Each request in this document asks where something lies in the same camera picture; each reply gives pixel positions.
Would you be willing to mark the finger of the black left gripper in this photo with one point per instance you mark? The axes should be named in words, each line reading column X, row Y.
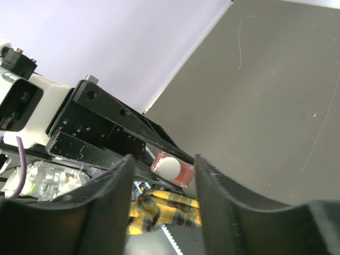
column 106, row 159
column 97, row 100

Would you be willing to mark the white nail polish cap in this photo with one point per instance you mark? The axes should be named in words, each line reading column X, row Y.
column 169, row 168

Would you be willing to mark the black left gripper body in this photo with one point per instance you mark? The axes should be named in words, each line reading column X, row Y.
column 79, row 134

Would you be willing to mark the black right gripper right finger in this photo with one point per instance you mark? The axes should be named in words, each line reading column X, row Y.
column 236, row 220

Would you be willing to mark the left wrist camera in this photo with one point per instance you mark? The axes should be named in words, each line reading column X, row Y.
column 29, row 100

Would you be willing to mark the yellow plaid sleeve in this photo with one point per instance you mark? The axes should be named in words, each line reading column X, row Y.
column 155, row 208

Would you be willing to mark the slotted cable duct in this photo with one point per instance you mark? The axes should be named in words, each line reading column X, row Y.
column 171, row 239

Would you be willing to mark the pink nail polish bottle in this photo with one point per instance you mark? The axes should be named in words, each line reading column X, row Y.
column 187, row 171

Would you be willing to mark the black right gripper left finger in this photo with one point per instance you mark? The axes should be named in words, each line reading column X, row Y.
column 91, row 219

